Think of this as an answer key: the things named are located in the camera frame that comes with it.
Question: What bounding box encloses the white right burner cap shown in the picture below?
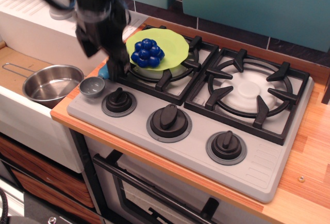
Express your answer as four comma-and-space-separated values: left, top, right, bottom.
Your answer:
221, 72, 277, 113

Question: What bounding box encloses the black burner grate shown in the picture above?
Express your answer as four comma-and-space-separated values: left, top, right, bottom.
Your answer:
185, 49, 314, 145
117, 25, 220, 105

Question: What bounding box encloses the lime green plate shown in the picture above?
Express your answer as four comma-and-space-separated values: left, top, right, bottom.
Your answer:
126, 28, 189, 71

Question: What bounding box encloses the black middle stove knob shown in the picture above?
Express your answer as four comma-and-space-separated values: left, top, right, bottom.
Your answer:
146, 104, 192, 143

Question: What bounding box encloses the black stove knob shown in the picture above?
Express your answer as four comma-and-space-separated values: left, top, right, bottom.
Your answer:
102, 87, 137, 118
206, 131, 248, 166
146, 104, 192, 143

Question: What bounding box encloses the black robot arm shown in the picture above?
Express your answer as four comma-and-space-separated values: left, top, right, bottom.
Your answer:
44, 0, 130, 82

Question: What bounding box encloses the black right stove knob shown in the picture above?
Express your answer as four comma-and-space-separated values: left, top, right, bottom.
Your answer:
206, 131, 248, 166

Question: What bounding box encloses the black braided cable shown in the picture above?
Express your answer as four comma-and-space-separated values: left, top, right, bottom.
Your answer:
0, 187, 10, 219

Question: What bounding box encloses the black left stove knob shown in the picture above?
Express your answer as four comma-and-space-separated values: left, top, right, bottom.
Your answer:
102, 87, 137, 118

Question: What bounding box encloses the oven door with window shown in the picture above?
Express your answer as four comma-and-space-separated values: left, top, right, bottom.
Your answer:
89, 145, 266, 223

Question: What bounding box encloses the black right burner grate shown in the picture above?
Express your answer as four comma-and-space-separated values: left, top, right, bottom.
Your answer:
185, 49, 314, 145

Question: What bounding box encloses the blue toy blueberry cluster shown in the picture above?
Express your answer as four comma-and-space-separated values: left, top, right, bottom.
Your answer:
130, 38, 165, 68

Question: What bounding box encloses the wooden drawer front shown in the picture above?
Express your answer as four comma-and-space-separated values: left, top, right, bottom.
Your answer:
1, 135, 101, 223

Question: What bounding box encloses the grey spoon with blue handle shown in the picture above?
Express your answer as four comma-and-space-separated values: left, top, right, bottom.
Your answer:
79, 64, 109, 98

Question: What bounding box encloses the black oven door handle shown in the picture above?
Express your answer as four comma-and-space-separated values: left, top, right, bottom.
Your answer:
92, 154, 214, 223

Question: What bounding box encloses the stainless steel pot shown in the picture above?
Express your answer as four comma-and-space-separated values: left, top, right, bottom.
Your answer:
2, 63, 85, 109

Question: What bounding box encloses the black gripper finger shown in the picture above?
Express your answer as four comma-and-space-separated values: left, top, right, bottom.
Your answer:
106, 45, 130, 79
75, 29, 102, 58

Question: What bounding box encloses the grey toy stovetop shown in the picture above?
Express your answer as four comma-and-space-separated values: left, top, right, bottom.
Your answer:
66, 25, 315, 204

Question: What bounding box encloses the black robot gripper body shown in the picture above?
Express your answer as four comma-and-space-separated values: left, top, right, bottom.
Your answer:
74, 0, 131, 54

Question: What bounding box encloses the black left burner grate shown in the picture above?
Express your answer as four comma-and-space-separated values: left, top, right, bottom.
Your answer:
117, 25, 220, 105

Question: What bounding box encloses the white toy sink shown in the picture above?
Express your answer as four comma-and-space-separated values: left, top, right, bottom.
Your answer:
0, 0, 150, 174

